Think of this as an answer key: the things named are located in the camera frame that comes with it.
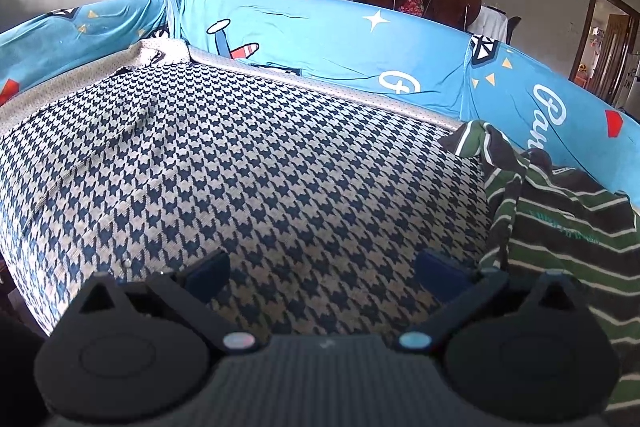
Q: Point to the brown wooden door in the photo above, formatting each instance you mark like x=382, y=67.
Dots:
x=607, y=47

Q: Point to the table with white tablecloth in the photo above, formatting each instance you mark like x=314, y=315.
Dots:
x=487, y=24

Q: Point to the green brown striped t-shirt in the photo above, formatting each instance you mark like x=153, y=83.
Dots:
x=560, y=227

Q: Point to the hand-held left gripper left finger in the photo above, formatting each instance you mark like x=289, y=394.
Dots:
x=206, y=274

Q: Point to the red floral cloth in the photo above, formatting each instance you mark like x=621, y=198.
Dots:
x=411, y=6

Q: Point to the dark dining chair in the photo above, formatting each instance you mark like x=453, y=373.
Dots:
x=513, y=29

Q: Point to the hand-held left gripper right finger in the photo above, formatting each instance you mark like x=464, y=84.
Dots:
x=440, y=277

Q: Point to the blue printed sofa backrest cover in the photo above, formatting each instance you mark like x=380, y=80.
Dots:
x=325, y=37

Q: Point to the houndstooth sofa seat cover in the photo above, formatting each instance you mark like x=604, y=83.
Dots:
x=225, y=167

